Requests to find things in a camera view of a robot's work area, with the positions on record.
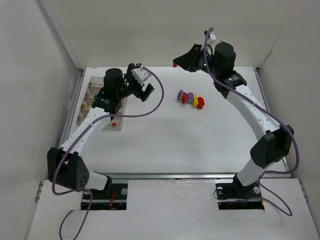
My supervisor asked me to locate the purple flower lego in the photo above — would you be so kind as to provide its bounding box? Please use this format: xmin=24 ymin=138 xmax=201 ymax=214
xmin=177 ymin=90 xmax=184 ymax=101

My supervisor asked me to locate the purple round lego brick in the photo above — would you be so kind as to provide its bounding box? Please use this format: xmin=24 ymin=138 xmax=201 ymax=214
xmin=187 ymin=92 xmax=194 ymax=104

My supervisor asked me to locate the yellow lego brick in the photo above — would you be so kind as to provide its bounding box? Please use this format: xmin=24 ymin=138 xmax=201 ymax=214
xmin=191 ymin=94 xmax=199 ymax=108

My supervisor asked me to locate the red rounded lego brick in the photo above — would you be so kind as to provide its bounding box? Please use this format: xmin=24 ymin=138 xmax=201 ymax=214
xmin=196 ymin=97 xmax=205 ymax=109

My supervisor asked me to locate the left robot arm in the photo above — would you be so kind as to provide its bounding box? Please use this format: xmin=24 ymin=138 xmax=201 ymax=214
xmin=47 ymin=63 xmax=154 ymax=196

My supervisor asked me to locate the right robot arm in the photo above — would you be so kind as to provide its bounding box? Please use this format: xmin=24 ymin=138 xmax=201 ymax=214
xmin=173 ymin=42 xmax=294 ymax=200

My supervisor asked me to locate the clear compartment container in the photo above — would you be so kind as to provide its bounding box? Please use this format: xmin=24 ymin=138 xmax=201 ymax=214
xmin=75 ymin=76 xmax=124 ymax=131

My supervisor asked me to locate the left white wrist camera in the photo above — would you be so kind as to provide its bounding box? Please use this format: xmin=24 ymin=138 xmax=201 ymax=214
xmin=131 ymin=64 xmax=151 ymax=87

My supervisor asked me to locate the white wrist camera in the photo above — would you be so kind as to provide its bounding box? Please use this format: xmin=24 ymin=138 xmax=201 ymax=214
xmin=131 ymin=64 xmax=151 ymax=87
xmin=204 ymin=28 xmax=220 ymax=47

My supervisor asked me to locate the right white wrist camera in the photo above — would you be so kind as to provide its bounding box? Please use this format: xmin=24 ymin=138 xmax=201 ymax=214
xmin=204 ymin=28 xmax=220 ymax=47

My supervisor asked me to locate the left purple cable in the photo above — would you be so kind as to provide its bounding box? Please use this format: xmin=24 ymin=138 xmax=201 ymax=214
xmin=51 ymin=65 xmax=165 ymax=240

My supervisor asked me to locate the purple cable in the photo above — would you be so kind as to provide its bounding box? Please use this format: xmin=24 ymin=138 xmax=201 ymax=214
xmin=51 ymin=65 xmax=165 ymax=240
xmin=203 ymin=26 xmax=300 ymax=217

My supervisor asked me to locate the aluminium front rail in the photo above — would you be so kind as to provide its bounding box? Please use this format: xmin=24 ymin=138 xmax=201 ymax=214
xmin=51 ymin=172 xmax=292 ymax=180

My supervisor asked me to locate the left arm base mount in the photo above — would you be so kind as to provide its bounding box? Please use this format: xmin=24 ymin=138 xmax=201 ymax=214
xmin=89 ymin=179 xmax=129 ymax=211

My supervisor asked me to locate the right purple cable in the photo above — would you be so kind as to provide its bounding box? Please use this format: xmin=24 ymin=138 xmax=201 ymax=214
xmin=203 ymin=26 xmax=300 ymax=217

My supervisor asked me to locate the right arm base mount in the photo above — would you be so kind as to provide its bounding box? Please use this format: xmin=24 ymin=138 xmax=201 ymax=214
xmin=213 ymin=182 xmax=265 ymax=211

